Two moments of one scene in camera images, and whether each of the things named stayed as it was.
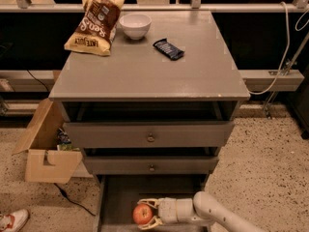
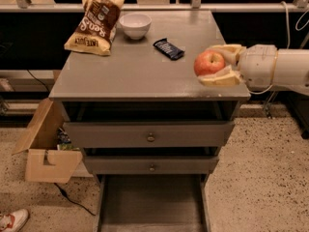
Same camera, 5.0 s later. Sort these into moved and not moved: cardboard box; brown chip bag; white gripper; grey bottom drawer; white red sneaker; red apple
Moved: white gripper; red apple
Not moved: cardboard box; brown chip bag; white red sneaker; grey bottom drawer
